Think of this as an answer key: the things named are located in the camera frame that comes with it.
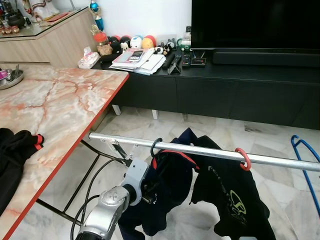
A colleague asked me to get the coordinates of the black flat television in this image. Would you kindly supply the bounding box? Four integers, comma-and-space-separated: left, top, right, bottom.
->
191, 0, 320, 51

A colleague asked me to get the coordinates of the black plush ball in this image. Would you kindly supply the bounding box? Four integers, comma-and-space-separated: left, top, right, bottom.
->
119, 35, 132, 51
109, 36, 122, 51

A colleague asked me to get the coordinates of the steel bowl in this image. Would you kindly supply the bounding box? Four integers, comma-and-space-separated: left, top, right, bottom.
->
0, 67, 24, 91

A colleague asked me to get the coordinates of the white blue plush ball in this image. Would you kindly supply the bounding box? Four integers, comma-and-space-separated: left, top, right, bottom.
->
130, 35, 144, 49

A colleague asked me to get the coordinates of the black remote control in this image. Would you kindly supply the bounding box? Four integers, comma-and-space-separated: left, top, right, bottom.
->
167, 54, 183, 76
162, 52, 177, 70

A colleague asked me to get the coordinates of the red plastic hanger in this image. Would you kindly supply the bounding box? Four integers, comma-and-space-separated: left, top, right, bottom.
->
235, 146, 252, 172

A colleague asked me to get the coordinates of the small black white figurine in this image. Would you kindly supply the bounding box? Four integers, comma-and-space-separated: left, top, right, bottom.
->
154, 44, 173, 56

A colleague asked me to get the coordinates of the small black device box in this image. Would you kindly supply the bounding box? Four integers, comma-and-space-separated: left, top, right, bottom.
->
189, 56, 207, 67

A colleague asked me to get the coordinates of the stack of papers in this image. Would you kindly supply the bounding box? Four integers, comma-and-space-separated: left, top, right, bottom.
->
110, 47, 167, 76

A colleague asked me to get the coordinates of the white ceramic figurine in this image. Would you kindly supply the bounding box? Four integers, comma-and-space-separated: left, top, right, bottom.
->
27, 0, 66, 22

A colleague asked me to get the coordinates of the light wood sideboard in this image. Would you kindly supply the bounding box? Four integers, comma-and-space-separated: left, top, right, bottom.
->
0, 7, 98, 68

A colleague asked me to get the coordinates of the dark grey plastic hanger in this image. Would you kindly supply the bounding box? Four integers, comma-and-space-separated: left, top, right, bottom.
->
150, 137, 164, 158

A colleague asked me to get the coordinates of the marble top folding table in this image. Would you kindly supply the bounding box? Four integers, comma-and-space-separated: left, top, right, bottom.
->
0, 64, 130, 240

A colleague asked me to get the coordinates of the orange plush ball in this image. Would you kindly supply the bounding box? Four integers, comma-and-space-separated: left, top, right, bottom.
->
141, 35, 156, 50

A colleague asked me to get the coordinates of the pink tissue pack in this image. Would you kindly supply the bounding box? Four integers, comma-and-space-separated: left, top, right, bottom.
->
77, 46, 101, 69

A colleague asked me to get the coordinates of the green mug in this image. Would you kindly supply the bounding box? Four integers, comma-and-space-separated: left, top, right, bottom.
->
177, 37, 192, 52

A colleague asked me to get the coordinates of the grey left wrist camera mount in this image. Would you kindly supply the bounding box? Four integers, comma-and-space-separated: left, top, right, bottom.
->
121, 157, 150, 193

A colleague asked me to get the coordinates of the red lid glass jar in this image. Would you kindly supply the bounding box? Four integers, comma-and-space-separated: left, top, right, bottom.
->
94, 31, 113, 56

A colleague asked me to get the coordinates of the black tv console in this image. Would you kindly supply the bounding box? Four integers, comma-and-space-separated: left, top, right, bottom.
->
97, 50, 320, 131

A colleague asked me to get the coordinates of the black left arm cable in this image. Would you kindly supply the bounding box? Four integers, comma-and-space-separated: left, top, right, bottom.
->
70, 157, 132, 240

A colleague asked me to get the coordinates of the blue gold trophy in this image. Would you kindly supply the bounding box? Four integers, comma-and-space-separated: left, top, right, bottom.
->
89, 0, 105, 32

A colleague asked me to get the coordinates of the black shirt green logo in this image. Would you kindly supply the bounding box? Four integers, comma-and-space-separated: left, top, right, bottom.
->
191, 135, 277, 240

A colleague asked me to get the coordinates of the silver metal clothes rack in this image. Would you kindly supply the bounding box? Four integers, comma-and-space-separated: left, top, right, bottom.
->
89, 132, 320, 173

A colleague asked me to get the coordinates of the navy shirt orange trim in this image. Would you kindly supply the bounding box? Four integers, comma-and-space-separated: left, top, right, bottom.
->
117, 127, 201, 238

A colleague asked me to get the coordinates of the black shirt red collar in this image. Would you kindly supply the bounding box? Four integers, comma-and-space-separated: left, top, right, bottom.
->
0, 127, 45, 216

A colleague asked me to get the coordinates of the black soundbar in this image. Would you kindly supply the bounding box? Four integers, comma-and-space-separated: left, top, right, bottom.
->
212, 48, 320, 68

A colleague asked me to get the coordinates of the blue plastic hanger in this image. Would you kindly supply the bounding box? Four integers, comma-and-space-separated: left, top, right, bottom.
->
291, 134, 320, 216

